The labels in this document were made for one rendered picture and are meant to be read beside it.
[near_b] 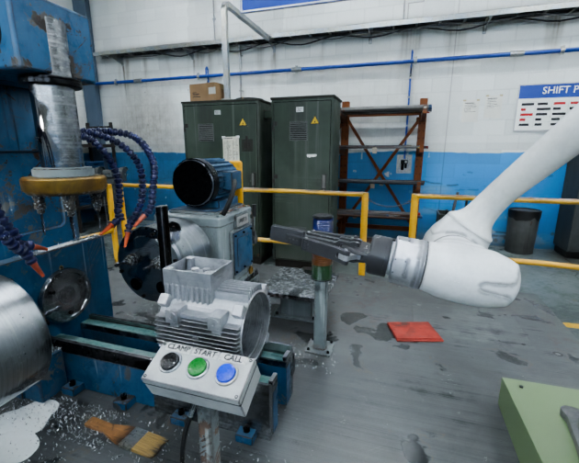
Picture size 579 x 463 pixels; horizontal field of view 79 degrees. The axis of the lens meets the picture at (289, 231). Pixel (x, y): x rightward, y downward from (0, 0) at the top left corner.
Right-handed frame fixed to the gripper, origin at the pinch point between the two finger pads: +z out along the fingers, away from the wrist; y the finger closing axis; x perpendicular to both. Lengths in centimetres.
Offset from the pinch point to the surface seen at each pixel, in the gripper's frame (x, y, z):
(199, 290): 14.8, 4.8, 16.2
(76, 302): 33, -2, 59
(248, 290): 13.3, 1.8, 6.4
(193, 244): 19, -30, 40
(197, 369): 16.7, 24.5, 4.3
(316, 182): 28, -317, 66
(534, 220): 48, -467, -201
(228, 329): 19.8, 7.7, 7.5
